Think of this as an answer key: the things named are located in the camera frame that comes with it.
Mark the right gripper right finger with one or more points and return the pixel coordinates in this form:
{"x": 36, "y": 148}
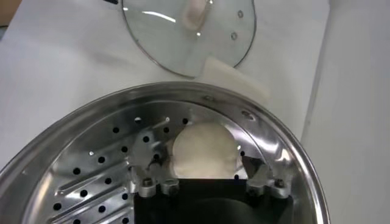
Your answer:
{"x": 275, "y": 187}

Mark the stainless steel steamer basket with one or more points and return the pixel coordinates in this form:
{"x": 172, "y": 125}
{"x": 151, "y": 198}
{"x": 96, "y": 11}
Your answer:
{"x": 91, "y": 131}

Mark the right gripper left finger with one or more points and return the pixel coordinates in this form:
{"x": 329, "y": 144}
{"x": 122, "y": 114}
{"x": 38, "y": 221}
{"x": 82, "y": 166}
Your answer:
{"x": 146, "y": 185}

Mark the white steamed baozi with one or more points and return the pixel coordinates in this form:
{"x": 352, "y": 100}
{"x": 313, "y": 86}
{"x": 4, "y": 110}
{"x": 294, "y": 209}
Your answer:
{"x": 204, "y": 152}

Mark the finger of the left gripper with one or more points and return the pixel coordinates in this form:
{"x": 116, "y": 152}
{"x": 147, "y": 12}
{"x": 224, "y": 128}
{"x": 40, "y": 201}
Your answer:
{"x": 111, "y": 1}

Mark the round glass pot lid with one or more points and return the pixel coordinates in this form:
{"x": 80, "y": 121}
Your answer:
{"x": 170, "y": 39}

